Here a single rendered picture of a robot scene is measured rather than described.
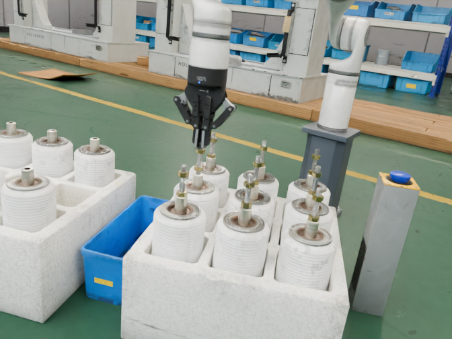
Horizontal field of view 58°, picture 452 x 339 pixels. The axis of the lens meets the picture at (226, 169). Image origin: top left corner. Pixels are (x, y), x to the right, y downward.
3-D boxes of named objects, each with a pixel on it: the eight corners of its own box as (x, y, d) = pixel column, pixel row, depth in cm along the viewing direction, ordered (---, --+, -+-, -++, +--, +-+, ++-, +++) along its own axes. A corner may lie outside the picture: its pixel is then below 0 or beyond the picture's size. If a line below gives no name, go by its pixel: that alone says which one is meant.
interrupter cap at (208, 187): (187, 179, 90) (187, 175, 89) (219, 186, 88) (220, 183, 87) (172, 190, 83) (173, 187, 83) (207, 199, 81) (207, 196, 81)
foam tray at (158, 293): (180, 239, 113) (185, 179, 107) (321, 268, 107) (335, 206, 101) (120, 338, 77) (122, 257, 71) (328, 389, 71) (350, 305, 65)
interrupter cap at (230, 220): (272, 226, 73) (273, 222, 73) (246, 239, 68) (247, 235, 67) (241, 210, 78) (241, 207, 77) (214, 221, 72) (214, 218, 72)
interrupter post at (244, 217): (253, 224, 73) (255, 208, 72) (244, 229, 71) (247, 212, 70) (242, 219, 74) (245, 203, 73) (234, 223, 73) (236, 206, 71)
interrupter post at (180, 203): (173, 214, 73) (174, 198, 72) (173, 208, 75) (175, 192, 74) (186, 215, 73) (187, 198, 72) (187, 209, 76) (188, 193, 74)
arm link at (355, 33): (374, 20, 119) (361, 79, 125) (342, 17, 123) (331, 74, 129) (368, 18, 111) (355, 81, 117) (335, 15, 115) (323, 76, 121)
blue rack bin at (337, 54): (340, 57, 569) (343, 42, 562) (367, 61, 552) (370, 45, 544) (329, 58, 528) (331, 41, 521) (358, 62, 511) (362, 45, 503)
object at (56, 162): (50, 196, 114) (48, 134, 107) (81, 203, 112) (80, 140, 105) (26, 210, 105) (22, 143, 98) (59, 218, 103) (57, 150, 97)
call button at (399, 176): (387, 177, 86) (389, 168, 86) (406, 180, 86) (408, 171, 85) (390, 183, 83) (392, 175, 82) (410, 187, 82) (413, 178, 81)
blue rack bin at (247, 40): (256, 45, 637) (258, 31, 630) (278, 48, 619) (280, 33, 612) (240, 44, 596) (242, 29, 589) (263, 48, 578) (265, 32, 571)
